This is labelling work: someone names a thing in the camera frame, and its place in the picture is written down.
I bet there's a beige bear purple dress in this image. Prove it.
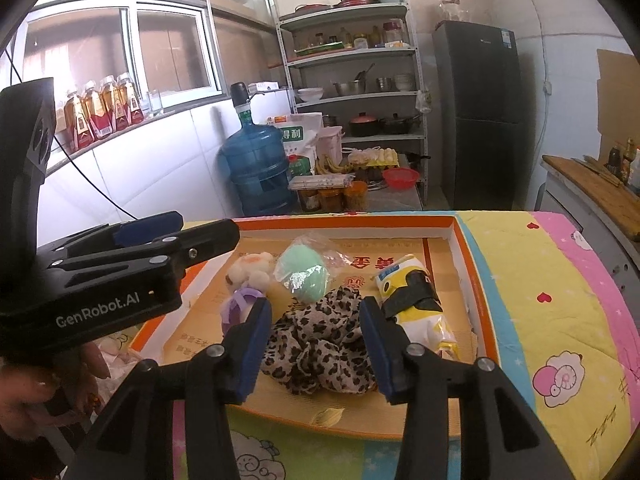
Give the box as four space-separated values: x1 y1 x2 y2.
220 252 276 336

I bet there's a leopard print scrunchie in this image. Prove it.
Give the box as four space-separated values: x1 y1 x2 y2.
260 286 376 394

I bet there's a person's left hand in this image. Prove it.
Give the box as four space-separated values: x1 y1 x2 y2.
1 342 111 441

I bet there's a yellow white black pouch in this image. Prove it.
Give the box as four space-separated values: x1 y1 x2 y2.
374 254 459 361

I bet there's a mint green sponge in bag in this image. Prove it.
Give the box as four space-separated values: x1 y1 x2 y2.
273 232 352 304

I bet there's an orange shallow cardboard box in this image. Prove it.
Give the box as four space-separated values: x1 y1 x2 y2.
130 212 498 440

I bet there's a blue water jug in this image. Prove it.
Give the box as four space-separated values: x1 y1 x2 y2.
221 81 296 217

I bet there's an orange drink bottle pack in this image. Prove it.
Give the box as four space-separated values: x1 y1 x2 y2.
63 72 144 153

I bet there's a white green printed sack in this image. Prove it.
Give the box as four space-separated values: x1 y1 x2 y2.
267 113 323 162

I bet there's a colourful cartoon bed sheet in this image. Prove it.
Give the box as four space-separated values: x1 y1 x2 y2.
89 209 640 480

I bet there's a red plastic basket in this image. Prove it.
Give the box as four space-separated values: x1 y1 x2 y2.
382 167 420 191

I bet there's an egg tray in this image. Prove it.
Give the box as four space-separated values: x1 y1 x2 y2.
347 146 400 168

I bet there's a metal shelving rack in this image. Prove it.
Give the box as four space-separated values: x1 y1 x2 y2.
277 1 431 200

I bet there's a black refrigerator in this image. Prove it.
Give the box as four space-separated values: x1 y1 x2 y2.
433 21 526 210

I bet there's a black hanging cable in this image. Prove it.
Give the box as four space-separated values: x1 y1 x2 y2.
3 49 139 222

